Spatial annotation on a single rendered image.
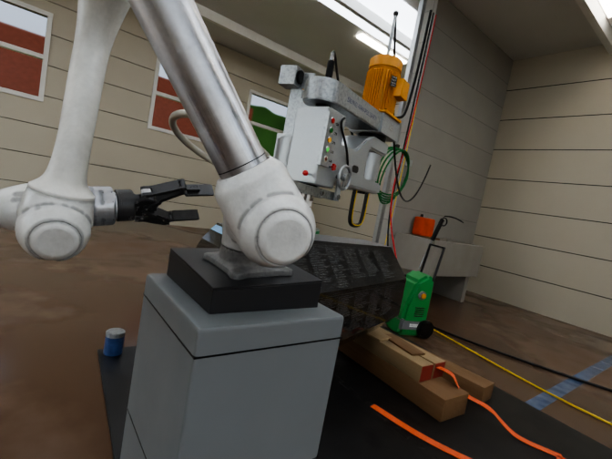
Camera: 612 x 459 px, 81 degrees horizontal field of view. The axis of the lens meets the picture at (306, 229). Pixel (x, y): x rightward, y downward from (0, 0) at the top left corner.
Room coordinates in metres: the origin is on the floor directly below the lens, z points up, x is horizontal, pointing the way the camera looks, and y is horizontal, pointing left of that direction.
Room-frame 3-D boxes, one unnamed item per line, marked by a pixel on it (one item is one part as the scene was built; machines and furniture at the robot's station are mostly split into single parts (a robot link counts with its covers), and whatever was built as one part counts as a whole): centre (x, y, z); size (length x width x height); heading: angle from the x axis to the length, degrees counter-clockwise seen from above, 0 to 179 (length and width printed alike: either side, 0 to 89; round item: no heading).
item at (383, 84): (2.61, -0.36, 1.94); 0.31 x 0.28 x 0.40; 55
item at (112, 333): (1.96, 0.96, 0.08); 0.10 x 0.10 x 0.13
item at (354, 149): (2.39, -0.21, 1.35); 0.74 x 0.23 x 0.49; 145
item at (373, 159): (2.61, -0.35, 1.39); 0.19 x 0.19 x 0.20
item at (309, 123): (2.14, -0.02, 1.36); 0.36 x 0.22 x 0.45; 145
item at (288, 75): (2.89, 0.33, 2.00); 0.20 x 0.18 x 0.15; 35
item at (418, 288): (3.35, -1.12, 0.43); 0.35 x 0.35 x 0.87; 20
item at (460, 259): (5.05, -1.92, 0.43); 1.30 x 0.62 x 0.86; 129
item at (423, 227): (5.14, -1.69, 1.00); 0.50 x 0.22 x 0.33; 129
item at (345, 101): (2.36, -0.17, 1.66); 0.96 x 0.25 x 0.17; 145
